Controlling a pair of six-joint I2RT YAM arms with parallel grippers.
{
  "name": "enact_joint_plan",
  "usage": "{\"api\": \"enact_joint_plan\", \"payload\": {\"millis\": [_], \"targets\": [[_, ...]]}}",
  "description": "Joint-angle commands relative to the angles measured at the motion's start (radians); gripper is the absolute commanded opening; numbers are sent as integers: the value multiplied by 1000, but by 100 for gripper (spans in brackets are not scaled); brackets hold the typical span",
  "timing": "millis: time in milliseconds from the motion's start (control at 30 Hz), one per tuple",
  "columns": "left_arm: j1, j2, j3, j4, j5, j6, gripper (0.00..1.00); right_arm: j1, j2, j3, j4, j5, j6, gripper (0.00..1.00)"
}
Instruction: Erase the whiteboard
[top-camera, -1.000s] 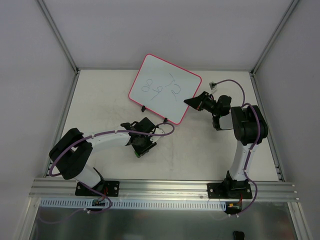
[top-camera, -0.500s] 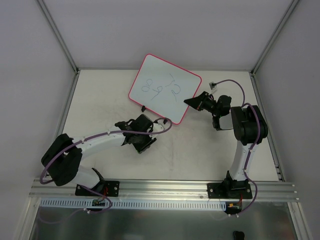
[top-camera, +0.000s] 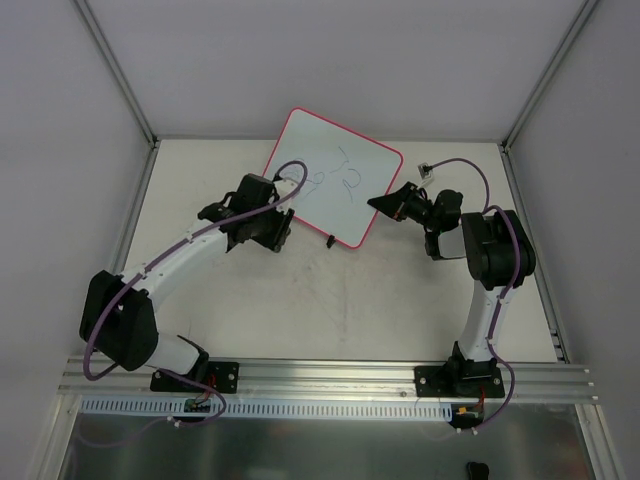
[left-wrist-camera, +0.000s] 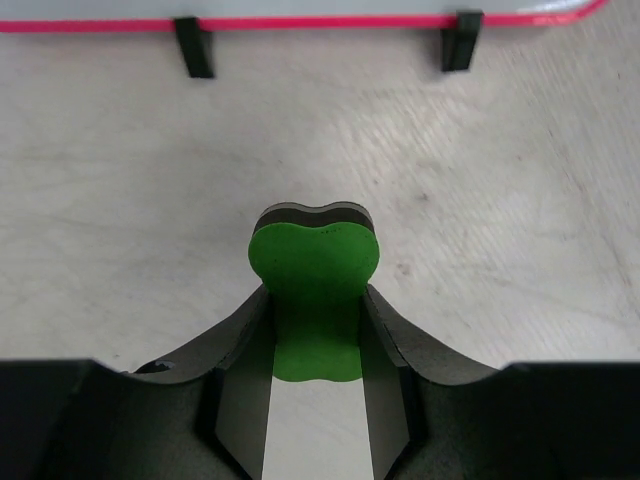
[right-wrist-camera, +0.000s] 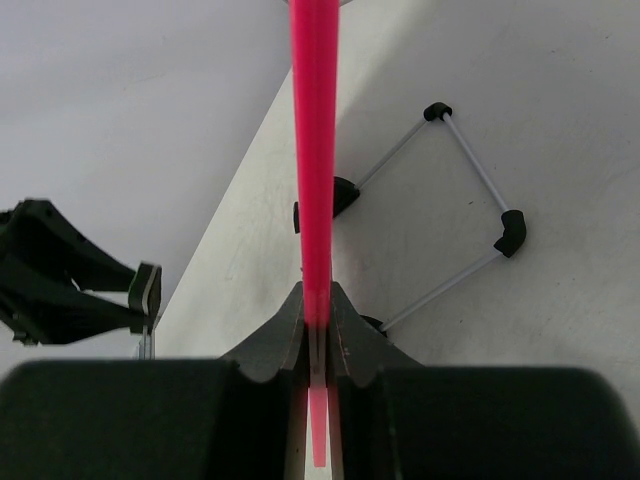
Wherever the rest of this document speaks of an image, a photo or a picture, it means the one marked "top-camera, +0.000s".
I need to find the pink-framed whiteboard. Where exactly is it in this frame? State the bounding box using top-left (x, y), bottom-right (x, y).
top-left (263, 107), bottom-right (404, 249)

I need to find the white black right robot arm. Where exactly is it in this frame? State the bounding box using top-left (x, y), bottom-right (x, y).
top-left (79, 174), bottom-right (301, 382)

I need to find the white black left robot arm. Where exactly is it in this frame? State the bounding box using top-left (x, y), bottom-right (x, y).
top-left (367, 182), bottom-right (536, 366)

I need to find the black object bottom edge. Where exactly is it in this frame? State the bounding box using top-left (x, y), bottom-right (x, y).
top-left (466, 462), bottom-right (490, 480)

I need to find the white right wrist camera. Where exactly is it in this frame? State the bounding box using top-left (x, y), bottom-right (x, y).
top-left (274, 179), bottom-right (299, 200)

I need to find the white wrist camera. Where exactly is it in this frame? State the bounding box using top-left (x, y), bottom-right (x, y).
top-left (274, 179), bottom-right (299, 200)
top-left (418, 162), bottom-right (434, 182)

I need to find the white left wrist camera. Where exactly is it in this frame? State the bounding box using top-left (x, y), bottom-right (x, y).
top-left (418, 162), bottom-right (434, 182)

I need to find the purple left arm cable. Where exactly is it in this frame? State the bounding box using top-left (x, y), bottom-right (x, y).
top-left (430, 158), bottom-right (524, 436)

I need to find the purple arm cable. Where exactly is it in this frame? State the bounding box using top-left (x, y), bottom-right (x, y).
top-left (430, 158), bottom-right (524, 436)
top-left (82, 160), bottom-right (309, 382)

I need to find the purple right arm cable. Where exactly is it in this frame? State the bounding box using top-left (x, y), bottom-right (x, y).
top-left (82, 160), bottom-right (309, 382)

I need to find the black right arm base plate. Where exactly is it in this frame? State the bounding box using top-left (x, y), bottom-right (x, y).
top-left (150, 360), bottom-right (240, 394)

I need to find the right aluminium frame post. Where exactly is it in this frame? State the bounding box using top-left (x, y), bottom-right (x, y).
top-left (502, 0), bottom-right (601, 151)

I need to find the aluminium frame post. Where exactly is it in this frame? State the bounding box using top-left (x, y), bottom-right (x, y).
top-left (72, 0), bottom-right (157, 148)
top-left (502, 0), bottom-right (601, 151)

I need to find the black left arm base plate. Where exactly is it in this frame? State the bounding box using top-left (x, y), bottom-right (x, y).
top-left (413, 365), bottom-right (505, 399)

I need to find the aluminium mounting rail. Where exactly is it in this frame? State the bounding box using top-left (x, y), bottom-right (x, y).
top-left (57, 356), bottom-right (600, 404)

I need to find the left aluminium frame post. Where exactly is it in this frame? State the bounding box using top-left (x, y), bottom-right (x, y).
top-left (72, 0), bottom-right (157, 148)

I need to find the white slotted cable duct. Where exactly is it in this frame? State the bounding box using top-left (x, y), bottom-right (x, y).
top-left (79, 396), bottom-right (453, 423)

